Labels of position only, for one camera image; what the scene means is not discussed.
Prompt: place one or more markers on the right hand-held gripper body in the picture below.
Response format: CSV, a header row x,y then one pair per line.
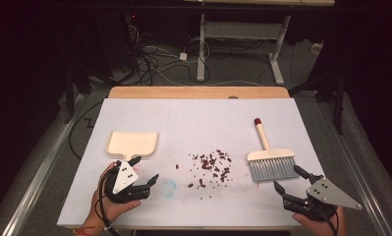
x,y
331,195

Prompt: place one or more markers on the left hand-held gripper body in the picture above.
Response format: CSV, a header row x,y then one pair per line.
x,y
126,175

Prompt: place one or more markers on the cream plastic dustpan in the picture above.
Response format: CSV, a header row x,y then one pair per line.
x,y
131,143

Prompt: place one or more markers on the cream brush with grey bristles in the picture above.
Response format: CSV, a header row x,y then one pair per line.
x,y
270,160

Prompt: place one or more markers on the pile of red beans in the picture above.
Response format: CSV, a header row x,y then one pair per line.
x,y
213,164

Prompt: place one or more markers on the person's right hand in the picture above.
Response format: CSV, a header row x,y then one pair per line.
x,y
321,227

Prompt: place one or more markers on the person's left hand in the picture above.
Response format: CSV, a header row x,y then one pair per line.
x,y
101,209

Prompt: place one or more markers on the white board table cover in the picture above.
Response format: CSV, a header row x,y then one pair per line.
x,y
200,124

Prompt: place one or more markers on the black metal stand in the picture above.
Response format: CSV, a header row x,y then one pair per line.
x,y
338,105

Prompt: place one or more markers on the wooden table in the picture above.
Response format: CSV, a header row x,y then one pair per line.
x,y
196,92

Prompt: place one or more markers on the white power adapter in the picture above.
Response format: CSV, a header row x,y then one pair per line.
x,y
183,56

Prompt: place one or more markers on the white floor box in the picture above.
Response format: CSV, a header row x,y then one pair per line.
x,y
316,48

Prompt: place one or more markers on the white metal desk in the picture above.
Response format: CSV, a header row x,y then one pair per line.
x,y
242,30

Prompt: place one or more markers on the metal floor rail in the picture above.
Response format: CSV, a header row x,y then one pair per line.
x,y
357,170
39,177

